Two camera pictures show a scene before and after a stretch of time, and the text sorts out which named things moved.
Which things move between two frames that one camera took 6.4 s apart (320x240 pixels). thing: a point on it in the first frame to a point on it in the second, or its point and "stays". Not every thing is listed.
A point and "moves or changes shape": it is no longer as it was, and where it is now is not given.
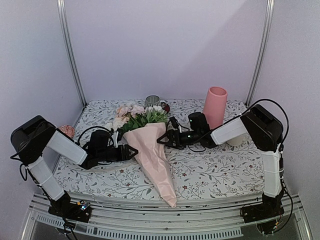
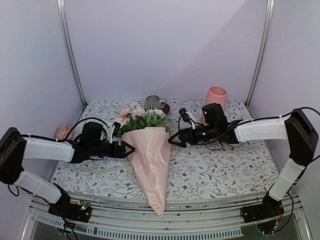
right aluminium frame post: x=269 y=12 stays
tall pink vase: x=214 y=106 stays
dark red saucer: x=166 y=108 stays
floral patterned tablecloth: x=234 y=169 stays
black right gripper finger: x=173 y=136 to x=185 y=136
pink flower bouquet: x=144 y=127 moves or changes shape
